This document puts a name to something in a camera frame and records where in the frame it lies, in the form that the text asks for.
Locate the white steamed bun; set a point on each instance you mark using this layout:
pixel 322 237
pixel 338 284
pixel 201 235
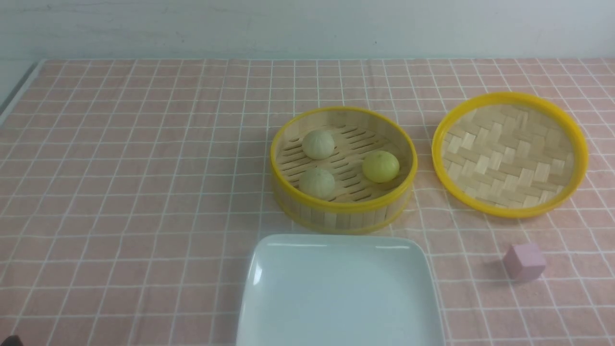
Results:
pixel 318 145
pixel 318 183

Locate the yellow steamed bun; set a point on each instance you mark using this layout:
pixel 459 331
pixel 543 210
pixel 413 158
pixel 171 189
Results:
pixel 380 166

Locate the white square plate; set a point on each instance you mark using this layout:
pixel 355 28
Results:
pixel 339 290

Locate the round bamboo steamer basket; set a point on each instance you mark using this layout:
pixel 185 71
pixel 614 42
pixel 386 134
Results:
pixel 356 205

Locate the pink checkered tablecloth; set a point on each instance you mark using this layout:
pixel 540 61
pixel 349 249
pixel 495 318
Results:
pixel 132 194

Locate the bamboo steamer lid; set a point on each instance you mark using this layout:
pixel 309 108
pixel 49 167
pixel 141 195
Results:
pixel 509 154

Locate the pink cube block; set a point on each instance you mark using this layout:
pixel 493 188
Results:
pixel 524 262

